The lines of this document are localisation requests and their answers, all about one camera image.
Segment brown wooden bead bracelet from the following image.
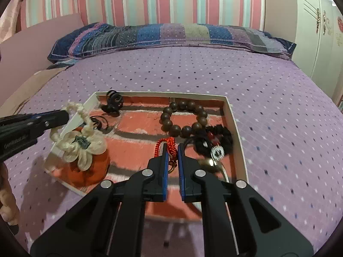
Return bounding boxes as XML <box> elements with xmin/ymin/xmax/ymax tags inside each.
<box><xmin>160</xmin><ymin>100</ymin><xmax>208</xmax><ymax>138</ymax></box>

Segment orange scrunchie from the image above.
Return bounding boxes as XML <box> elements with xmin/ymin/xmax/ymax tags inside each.
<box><xmin>66</xmin><ymin>127</ymin><xmax>111</xmax><ymax>188</ymax></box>

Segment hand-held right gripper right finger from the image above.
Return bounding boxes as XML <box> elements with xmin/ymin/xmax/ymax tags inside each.
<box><xmin>177</xmin><ymin>142</ymin><xmax>314</xmax><ymax>257</ymax></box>

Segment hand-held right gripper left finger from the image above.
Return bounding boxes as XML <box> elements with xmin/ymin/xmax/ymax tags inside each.
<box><xmin>30</xmin><ymin>142</ymin><xmax>170</xmax><ymax>257</ymax></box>

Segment pink headboard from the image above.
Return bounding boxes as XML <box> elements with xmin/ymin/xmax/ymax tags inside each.
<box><xmin>0</xmin><ymin>13</ymin><xmax>85</xmax><ymax>83</ymax></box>

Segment black cord bracelet red beads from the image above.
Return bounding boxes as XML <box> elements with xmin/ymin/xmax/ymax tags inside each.
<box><xmin>188</xmin><ymin>124</ymin><xmax>233</xmax><ymax>161</ymax></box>

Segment white tray with red liner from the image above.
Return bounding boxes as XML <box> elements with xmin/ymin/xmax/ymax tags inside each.
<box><xmin>44</xmin><ymin>91</ymin><xmax>248</xmax><ymax>223</ymax></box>

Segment black hair claw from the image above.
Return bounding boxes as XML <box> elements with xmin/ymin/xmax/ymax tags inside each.
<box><xmin>101</xmin><ymin>90</ymin><xmax>124</xmax><ymax>117</ymax></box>

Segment black braided leather bracelet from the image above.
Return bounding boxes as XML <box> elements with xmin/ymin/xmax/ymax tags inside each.
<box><xmin>90</xmin><ymin>115</ymin><xmax>114</xmax><ymax>134</ymax></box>

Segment purple patterned bed sheet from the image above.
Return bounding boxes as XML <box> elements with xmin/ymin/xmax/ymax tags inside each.
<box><xmin>0</xmin><ymin>45</ymin><xmax>343</xmax><ymax>257</ymax></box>

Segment patchwork striped pillow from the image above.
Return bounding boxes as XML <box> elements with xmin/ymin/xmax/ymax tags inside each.
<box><xmin>48</xmin><ymin>23</ymin><xmax>296</xmax><ymax>66</ymax></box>

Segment white wardrobe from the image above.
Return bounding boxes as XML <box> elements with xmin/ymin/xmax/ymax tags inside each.
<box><xmin>293</xmin><ymin>0</ymin><xmax>343</xmax><ymax>105</ymax></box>

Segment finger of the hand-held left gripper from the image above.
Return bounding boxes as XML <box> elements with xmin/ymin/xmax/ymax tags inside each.
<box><xmin>25</xmin><ymin>110</ymin><xmax>70</xmax><ymax>135</ymax></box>

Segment person's left hand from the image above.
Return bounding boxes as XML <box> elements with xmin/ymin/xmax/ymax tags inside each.
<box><xmin>0</xmin><ymin>163</ymin><xmax>20</xmax><ymax>227</ymax></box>

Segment cream scrunchie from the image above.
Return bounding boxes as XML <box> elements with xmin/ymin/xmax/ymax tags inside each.
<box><xmin>51</xmin><ymin>101</ymin><xmax>108</xmax><ymax>171</ymax></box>

